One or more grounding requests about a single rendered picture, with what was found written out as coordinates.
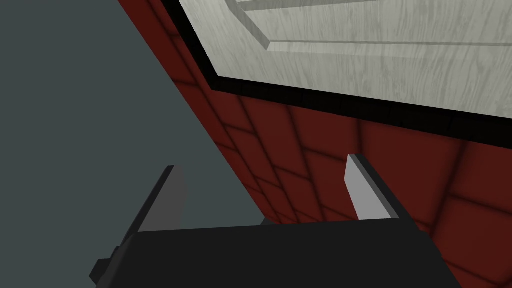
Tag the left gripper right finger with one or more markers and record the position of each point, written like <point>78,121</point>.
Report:
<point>370,196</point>

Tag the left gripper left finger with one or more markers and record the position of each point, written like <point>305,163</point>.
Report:
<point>162,204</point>

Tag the pale grey wooden door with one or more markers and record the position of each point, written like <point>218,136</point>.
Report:
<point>360,52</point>

